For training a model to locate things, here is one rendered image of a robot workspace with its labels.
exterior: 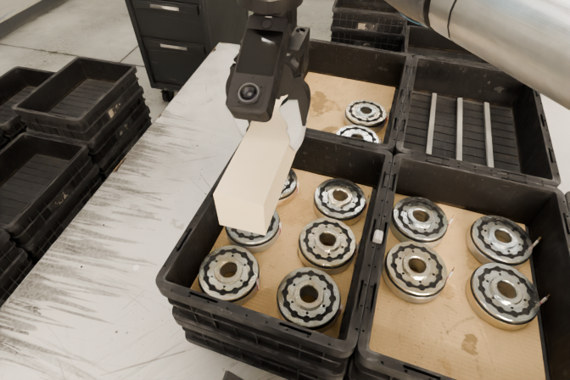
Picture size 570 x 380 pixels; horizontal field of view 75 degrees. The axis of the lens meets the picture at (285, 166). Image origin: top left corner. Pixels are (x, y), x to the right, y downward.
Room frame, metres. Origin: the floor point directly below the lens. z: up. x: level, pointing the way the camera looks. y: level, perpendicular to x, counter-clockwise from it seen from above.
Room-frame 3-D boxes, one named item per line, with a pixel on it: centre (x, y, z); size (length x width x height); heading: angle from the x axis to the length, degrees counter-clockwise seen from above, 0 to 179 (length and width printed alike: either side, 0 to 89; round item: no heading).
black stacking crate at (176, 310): (0.39, -0.01, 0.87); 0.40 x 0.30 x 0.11; 161
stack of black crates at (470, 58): (1.61, -0.77, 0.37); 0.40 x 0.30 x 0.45; 75
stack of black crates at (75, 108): (1.27, 0.83, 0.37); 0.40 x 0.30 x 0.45; 165
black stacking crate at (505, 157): (0.68, -0.42, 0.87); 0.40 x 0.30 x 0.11; 161
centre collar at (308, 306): (0.27, -0.04, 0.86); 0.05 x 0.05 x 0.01
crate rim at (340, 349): (0.39, -0.01, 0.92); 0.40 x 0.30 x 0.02; 161
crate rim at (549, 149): (0.68, -0.42, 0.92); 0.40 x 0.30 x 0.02; 161
